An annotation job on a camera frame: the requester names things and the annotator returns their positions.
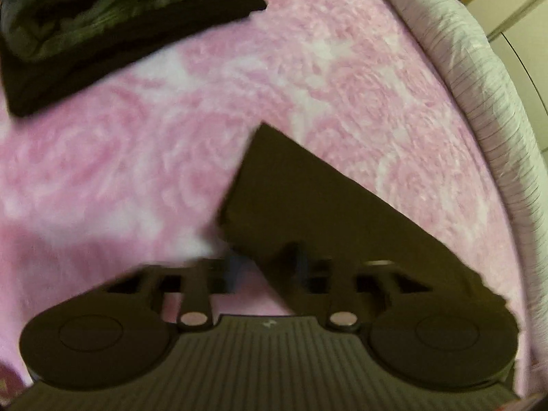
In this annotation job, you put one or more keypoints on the brown garment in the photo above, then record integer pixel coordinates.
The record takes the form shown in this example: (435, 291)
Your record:
(308, 205)

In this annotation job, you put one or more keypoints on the pink rose blanket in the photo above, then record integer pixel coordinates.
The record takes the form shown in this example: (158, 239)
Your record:
(171, 145)

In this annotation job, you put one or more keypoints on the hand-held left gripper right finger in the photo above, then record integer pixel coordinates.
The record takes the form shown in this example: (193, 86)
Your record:
(340, 295)

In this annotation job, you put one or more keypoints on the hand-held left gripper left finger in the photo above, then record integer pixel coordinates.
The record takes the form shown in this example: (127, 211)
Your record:
(197, 291)

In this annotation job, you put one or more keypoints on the white striped duvet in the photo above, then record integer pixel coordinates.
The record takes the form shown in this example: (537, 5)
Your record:
(492, 94)

